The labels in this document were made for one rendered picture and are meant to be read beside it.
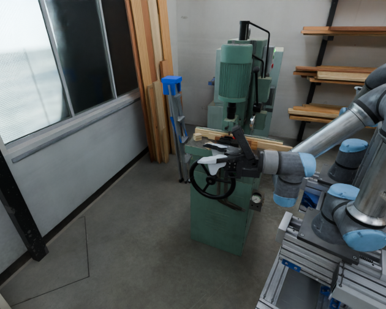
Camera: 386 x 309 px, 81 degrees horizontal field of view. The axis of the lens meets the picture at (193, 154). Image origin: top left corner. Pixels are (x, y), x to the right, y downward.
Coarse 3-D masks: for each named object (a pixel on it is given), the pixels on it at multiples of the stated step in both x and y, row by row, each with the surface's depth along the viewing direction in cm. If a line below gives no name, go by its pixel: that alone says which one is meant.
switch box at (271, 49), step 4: (264, 48) 145; (268, 48) 144; (272, 48) 143; (264, 52) 146; (268, 52) 145; (272, 52) 144; (264, 56) 147; (268, 56) 146; (272, 56) 146; (264, 60) 148; (268, 60) 147; (272, 60) 149; (264, 64) 149; (268, 64) 148; (264, 68) 150; (268, 68) 149; (264, 72) 152; (268, 72) 151
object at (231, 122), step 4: (236, 116) 150; (224, 120) 144; (228, 120) 144; (232, 120) 144; (236, 120) 147; (224, 124) 146; (228, 124) 145; (232, 124) 143; (236, 124) 150; (228, 128) 146
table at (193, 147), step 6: (192, 138) 161; (204, 138) 161; (186, 144) 152; (192, 144) 152; (198, 144) 152; (204, 144) 152; (186, 150) 153; (192, 150) 151; (198, 150) 149; (204, 150) 147; (210, 150) 145; (252, 150) 145; (204, 156) 149; (222, 168) 136
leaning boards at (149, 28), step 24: (144, 0) 244; (144, 24) 249; (168, 24) 296; (144, 48) 249; (168, 48) 303; (144, 72) 255; (168, 72) 311; (144, 96) 266; (144, 120) 275; (168, 120) 298; (168, 144) 316
